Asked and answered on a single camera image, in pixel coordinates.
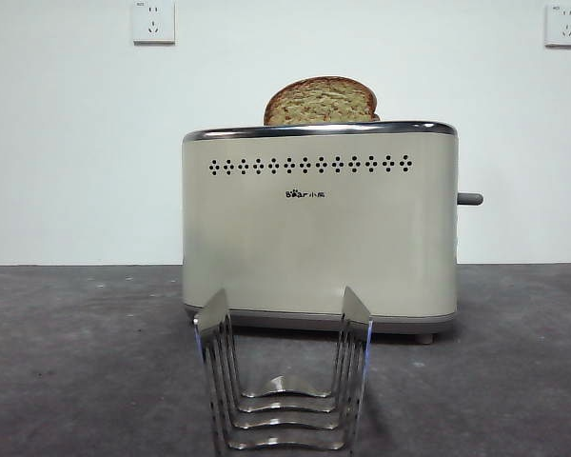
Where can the brown crust bread slice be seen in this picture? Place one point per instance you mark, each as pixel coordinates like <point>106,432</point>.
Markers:
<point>321,102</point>

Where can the grey toaster lever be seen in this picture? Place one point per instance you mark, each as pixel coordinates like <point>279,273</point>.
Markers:
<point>471,198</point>

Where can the cream stainless steel toaster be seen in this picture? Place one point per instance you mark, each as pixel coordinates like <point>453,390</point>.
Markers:
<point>314,238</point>

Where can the shiny metal toast rack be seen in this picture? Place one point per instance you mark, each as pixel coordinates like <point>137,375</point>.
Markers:
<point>214,309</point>

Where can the white wall socket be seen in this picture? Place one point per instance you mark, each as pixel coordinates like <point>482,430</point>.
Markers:
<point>565,28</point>
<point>153,24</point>

